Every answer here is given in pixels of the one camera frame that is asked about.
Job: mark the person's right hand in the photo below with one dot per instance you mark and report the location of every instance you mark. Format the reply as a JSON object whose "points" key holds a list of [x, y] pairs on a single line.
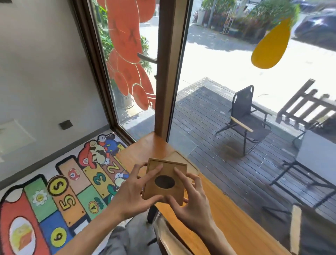
{"points": [[197, 210]]}

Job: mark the person's left hand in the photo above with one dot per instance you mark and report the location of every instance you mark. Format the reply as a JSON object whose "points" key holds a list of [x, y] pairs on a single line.
{"points": [[128, 199]]}

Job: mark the square wooden tray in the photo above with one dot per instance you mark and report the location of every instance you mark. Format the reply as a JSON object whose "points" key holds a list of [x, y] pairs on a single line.
{"points": [[189, 165]]}

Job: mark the wooden tissue box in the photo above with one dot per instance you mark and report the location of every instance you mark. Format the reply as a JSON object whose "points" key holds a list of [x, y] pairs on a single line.
{"points": [[168, 169]]}

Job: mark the person's grey trousers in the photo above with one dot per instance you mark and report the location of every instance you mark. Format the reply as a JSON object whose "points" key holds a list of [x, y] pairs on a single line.
{"points": [[126, 239]]}

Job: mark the wooden counter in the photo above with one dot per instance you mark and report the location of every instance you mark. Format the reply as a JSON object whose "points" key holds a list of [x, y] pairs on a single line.
{"points": [[236, 231]]}

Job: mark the tan cushioned chair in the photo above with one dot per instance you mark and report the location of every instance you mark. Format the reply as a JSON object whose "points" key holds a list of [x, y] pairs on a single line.
{"points": [[168, 239]]}

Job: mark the grey outdoor door mat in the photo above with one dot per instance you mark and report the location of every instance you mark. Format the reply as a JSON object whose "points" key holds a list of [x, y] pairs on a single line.
{"points": [[181, 142]]}

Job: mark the colourful cartoon floor mat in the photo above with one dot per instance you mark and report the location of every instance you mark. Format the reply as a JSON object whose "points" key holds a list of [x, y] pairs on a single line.
{"points": [[52, 205]]}

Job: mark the outdoor grey planter pot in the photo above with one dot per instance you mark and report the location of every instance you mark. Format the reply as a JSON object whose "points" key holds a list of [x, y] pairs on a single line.
{"points": [[126, 99]]}

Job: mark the black folding table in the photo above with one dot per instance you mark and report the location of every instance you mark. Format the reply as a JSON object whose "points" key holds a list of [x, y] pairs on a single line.
{"points": [[317, 155]]}

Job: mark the wooden picket fence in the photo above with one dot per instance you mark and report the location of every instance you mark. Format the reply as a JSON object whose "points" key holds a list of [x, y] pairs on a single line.
{"points": [[296, 105]]}

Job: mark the red window sticker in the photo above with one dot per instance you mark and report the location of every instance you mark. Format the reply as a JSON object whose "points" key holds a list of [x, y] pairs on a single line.
{"points": [[123, 31]]}

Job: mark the yellow drop window sticker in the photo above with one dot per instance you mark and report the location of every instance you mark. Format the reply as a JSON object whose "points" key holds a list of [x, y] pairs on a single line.
{"points": [[270, 47]]}

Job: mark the small bush in white pot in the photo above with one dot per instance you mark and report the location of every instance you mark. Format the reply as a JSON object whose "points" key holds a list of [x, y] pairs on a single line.
{"points": [[218, 5]]}

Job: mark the large bush in white pot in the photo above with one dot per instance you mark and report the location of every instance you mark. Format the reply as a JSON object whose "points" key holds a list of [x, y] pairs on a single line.
{"points": [[267, 10]]}

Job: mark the dark parked car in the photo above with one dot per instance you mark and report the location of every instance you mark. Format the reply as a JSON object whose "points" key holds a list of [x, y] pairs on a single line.
{"points": [[315, 29]]}

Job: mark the black wall socket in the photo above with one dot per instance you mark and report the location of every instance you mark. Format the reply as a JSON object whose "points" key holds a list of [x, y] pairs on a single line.
{"points": [[66, 125]]}

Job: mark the dark brown door frame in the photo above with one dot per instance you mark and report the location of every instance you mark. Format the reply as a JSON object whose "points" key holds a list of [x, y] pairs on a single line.
{"points": [[99, 65]]}

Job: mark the wooden window post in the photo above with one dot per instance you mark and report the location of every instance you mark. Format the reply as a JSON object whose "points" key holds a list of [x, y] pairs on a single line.
{"points": [[168, 65]]}

